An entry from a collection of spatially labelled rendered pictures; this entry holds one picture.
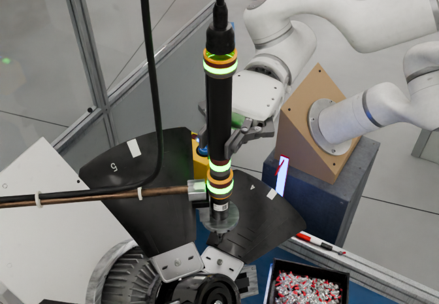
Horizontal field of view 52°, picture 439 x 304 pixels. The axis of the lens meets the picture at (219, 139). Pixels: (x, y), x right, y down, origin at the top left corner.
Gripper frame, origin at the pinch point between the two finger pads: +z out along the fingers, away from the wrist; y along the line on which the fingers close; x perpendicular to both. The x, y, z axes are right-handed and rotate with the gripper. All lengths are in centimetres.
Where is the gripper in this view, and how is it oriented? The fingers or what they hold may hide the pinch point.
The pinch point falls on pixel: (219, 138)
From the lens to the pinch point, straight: 69.7
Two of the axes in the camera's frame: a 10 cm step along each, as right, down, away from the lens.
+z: -4.8, 6.2, -6.1
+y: -8.8, -3.5, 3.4
